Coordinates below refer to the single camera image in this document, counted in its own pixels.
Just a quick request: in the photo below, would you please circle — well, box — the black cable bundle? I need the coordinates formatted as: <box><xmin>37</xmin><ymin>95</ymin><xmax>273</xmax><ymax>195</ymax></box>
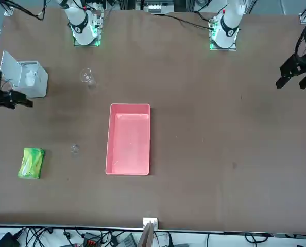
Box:
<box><xmin>193</xmin><ymin>0</ymin><xmax>227</xmax><ymax>22</ymax></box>

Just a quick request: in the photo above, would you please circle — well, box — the aluminium profile post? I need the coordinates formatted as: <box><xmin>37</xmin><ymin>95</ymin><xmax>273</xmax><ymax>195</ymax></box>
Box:
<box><xmin>139</xmin><ymin>217</ymin><xmax>159</xmax><ymax>247</ymax></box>

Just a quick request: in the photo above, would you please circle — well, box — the white paper tissue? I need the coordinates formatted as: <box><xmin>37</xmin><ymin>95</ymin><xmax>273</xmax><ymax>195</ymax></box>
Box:
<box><xmin>25</xmin><ymin>69</ymin><xmax>38</xmax><ymax>87</ymax></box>

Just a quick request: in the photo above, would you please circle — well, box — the dark cable across table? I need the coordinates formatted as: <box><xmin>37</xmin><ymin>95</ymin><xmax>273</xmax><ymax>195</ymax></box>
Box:
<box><xmin>152</xmin><ymin>12</ymin><xmax>214</xmax><ymax>31</ymax></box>

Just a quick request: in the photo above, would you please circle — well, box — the white swing-lid bin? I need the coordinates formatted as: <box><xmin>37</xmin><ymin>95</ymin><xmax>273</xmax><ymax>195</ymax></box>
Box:
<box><xmin>0</xmin><ymin>50</ymin><xmax>49</xmax><ymax>99</ymax></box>

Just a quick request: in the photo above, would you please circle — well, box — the white bench with electronics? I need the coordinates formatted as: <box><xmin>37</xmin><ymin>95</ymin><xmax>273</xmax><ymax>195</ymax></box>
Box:
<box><xmin>0</xmin><ymin>225</ymin><xmax>306</xmax><ymax>247</ymax></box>

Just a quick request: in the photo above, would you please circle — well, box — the green tissue pack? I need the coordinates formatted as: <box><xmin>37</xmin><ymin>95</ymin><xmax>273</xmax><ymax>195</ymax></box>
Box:
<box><xmin>16</xmin><ymin>147</ymin><xmax>45</xmax><ymax>180</ymax></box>

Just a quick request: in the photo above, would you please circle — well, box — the black device with orange marks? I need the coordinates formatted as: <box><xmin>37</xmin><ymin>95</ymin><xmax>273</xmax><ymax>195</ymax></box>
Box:
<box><xmin>82</xmin><ymin>232</ymin><xmax>103</xmax><ymax>247</ymax></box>

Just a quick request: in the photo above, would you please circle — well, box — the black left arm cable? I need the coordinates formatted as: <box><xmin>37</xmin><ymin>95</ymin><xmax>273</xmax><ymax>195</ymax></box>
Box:
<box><xmin>295</xmin><ymin>23</ymin><xmax>306</xmax><ymax>65</ymax></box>

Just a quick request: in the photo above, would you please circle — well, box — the large clear glass beaker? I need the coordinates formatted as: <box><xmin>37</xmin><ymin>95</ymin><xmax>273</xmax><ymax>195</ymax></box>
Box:
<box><xmin>79</xmin><ymin>68</ymin><xmax>97</xmax><ymax>91</ymax></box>

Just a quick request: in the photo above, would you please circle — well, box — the pink plastic rectangular container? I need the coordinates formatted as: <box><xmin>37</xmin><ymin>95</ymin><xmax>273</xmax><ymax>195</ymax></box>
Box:
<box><xmin>105</xmin><ymin>103</ymin><xmax>151</xmax><ymax>177</ymax></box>

